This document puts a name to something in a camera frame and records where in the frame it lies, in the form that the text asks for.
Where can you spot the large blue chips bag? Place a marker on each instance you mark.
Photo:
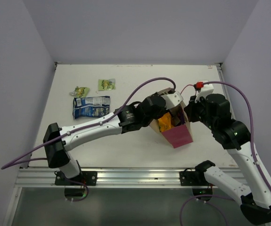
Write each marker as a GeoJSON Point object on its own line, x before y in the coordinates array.
{"type": "Point", "coordinates": [92, 107]}

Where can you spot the purple Fox's candy bag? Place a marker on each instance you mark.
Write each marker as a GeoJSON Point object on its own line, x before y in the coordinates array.
{"type": "Point", "coordinates": [181, 117]}

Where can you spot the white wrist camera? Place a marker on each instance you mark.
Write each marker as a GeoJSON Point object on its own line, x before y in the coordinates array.
{"type": "Point", "coordinates": [172, 100]}
{"type": "Point", "coordinates": [204, 89]}

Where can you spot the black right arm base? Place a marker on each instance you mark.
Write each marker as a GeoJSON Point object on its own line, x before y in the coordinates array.
{"type": "Point", "coordinates": [190, 177]}

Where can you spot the orange mango gummy bag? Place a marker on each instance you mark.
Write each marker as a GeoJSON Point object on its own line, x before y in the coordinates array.
{"type": "Point", "coordinates": [165, 123]}

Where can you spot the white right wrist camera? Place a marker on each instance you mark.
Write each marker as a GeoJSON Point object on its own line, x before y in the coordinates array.
{"type": "Point", "coordinates": [204, 89]}

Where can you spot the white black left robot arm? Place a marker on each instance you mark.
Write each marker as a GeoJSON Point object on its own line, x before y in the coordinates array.
{"type": "Point", "coordinates": [59, 141]}

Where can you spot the cream pink paper cake bag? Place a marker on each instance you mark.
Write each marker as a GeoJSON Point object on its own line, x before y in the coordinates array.
{"type": "Point", "coordinates": [179, 135]}

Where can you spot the green Himalaya candy packet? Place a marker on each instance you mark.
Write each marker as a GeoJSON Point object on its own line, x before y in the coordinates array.
{"type": "Point", "coordinates": [104, 84]}

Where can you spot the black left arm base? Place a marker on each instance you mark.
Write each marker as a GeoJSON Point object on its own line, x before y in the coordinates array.
{"type": "Point", "coordinates": [88, 178]}

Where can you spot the aluminium front mounting rail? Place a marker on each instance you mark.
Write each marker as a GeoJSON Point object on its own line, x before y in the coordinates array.
{"type": "Point", "coordinates": [106, 177]}

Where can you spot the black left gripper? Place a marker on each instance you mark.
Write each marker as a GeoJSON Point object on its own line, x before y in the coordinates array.
{"type": "Point", "coordinates": [164, 109]}

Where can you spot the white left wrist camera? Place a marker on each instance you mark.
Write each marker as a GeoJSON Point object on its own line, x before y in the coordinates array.
{"type": "Point", "coordinates": [172, 100]}

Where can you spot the aluminium table edge rail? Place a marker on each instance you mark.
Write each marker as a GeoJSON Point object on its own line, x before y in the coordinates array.
{"type": "Point", "coordinates": [225, 87]}

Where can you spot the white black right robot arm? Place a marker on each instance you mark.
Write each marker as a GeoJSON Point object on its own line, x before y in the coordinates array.
{"type": "Point", "coordinates": [254, 198]}

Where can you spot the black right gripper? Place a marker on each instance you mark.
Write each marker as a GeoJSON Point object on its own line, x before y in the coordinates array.
{"type": "Point", "coordinates": [191, 107]}

